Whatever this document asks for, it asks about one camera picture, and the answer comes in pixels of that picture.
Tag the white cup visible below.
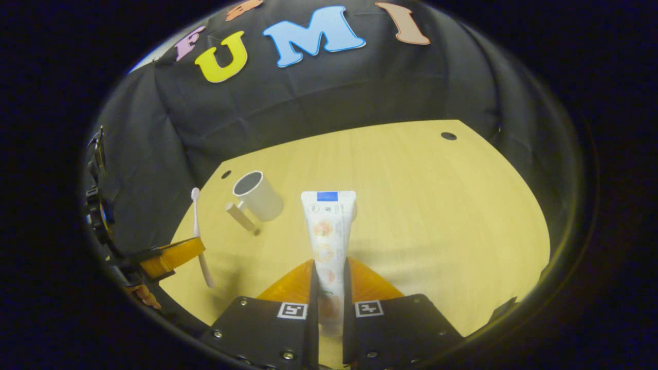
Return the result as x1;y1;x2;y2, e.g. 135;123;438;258
225;171;284;236

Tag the black backdrop cloth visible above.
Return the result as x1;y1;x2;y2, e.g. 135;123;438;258
90;0;581;257

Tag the white toothbrush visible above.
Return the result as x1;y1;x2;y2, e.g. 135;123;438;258
191;188;215;289

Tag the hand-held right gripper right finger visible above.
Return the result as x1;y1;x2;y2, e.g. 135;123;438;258
342;257;466;368

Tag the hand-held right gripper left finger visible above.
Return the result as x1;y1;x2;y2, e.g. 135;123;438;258
198;258;320;370

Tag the white toothpaste tube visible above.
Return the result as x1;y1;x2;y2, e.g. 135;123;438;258
301;190;357;337

